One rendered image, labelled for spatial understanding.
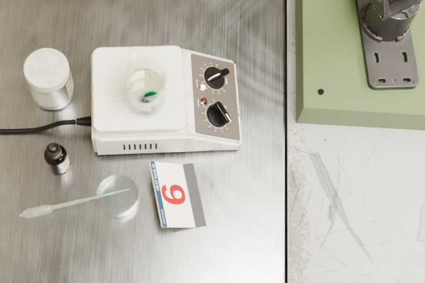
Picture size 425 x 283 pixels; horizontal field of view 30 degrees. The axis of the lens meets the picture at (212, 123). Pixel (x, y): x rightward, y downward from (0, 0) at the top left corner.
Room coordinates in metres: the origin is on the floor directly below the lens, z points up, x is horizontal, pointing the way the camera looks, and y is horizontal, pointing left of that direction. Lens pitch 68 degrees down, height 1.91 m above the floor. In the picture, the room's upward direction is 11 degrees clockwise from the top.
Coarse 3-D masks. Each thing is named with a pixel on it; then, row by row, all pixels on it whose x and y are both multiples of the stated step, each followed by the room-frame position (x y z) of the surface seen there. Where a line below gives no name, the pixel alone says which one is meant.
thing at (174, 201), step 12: (156, 168) 0.32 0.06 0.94; (168, 168) 0.33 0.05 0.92; (168, 180) 0.31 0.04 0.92; (180, 180) 0.32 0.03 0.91; (168, 192) 0.29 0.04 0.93; (180, 192) 0.30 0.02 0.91; (168, 204) 0.28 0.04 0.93; (180, 204) 0.28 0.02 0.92; (168, 216) 0.26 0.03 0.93; (180, 216) 0.27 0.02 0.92
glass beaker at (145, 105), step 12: (132, 60) 0.41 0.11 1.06; (144, 60) 0.41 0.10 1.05; (156, 60) 0.42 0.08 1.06; (132, 72) 0.41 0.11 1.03; (132, 96) 0.37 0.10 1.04; (144, 96) 0.37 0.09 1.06; (156, 96) 0.37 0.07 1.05; (132, 108) 0.37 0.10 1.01; (144, 108) 0.37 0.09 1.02; (156, 108) 0.37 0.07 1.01
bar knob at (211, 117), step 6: (216, 102) 0.41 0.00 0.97; (210, 108) 0.41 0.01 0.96; (216, 108) 0.41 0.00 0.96; (222, 108) 0.41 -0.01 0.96; (210, 114) 0.40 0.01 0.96; (216, 114) 0.40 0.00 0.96; (222, 114) 0.40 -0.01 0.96; (228, 114) 0.40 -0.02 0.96; (210, 120) 0.39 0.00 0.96; (216, 120) 0.40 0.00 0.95; (222, 120) 0.40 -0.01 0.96; (228, 120) 0.40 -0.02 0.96; (216, 126) 0.39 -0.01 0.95
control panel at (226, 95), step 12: (192, 60) 0.47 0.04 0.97; (204, 60) 0.48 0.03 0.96; (216, 60) 0.49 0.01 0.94; (192, 72) 0.45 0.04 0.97; (204, 72) 0.46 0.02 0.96; (192, 84) 0.43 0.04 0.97; (204, 84) 0.44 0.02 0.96; (228, 84) 0.46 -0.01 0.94; (204, 96) 0.42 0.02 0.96; (216, 96) 0.43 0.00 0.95; (228, 96) 0.44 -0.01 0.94; (204, 108) 0.41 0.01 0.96; (228, 108) 0.42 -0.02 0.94; (204, 120) 0.39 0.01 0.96; (204, 132) 0.37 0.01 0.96; (216, 132) 0.38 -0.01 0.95; (228, 132) 0.39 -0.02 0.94
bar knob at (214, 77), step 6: (210, 72) 0.46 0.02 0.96; (216, 72) 0.46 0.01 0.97; (222, 72) 0.46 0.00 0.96; (228, 72) 0.47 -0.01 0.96; (210, 78) 0.45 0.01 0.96; (216, 78) 0.45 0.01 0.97; (222, 78) 0.46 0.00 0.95; (210, 84) 0.44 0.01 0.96; (216, 84) 0.45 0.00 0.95; (222, 84) 0.45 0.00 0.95
